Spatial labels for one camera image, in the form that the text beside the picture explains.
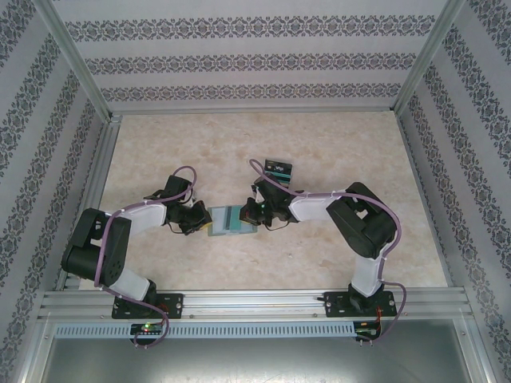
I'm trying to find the slotted grey cable duct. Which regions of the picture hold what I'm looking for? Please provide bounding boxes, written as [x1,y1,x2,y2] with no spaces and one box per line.
[53,321,356,339]

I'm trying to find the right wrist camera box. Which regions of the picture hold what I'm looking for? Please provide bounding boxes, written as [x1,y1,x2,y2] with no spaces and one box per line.
[249,183,267,205]

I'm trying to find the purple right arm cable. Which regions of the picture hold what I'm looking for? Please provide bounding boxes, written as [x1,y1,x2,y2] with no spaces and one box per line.
[248,158,409,347]

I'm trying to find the black VIP card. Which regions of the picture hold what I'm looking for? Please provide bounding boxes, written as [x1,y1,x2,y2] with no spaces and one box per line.
[264,159,295,177]

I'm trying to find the teal card with dark stripe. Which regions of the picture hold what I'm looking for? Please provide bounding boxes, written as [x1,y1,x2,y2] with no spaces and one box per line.
[226,206,245,233]

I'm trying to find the circuit board with green light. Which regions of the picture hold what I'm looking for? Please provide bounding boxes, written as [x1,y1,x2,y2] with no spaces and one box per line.
[130,322,165,335]

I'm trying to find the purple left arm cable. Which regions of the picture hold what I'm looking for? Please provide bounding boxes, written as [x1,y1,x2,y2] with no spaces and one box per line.
[93,165,200,350]

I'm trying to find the aluminium frame post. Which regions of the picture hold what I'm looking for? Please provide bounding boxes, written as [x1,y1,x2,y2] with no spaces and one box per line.
[39,0,115,123]
[393,0,466,116]

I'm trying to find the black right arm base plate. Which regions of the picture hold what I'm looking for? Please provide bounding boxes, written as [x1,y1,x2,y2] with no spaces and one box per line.
[323,290,398,319]

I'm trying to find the aluminium side rail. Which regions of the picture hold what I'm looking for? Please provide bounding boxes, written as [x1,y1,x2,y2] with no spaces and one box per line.
[397,113,458,289]
[55,119,123,292]

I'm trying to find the galvanised metal sheet panel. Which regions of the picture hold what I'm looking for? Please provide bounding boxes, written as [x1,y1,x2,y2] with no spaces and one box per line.
[23,318,494,383]

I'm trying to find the clear acrylic card stand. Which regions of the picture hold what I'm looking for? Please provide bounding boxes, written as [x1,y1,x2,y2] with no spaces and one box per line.
[263,158,295,191]

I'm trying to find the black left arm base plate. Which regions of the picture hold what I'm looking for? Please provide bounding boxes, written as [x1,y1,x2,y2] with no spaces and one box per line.
[111,293,184,320]

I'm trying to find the aluminium frame crossbar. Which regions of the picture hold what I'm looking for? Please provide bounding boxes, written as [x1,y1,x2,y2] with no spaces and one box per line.
[107,105,400,117]

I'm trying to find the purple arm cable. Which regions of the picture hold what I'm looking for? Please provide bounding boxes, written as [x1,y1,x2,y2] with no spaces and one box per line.
[93,165,200,350]
[248,158,409,347]

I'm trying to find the aluminium mounting rail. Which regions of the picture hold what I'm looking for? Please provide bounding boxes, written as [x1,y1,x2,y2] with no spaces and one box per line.
[38,289,474,320]

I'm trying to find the green card holder wallet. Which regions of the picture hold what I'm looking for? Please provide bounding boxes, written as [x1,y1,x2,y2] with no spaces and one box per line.
[207,205,259,239]

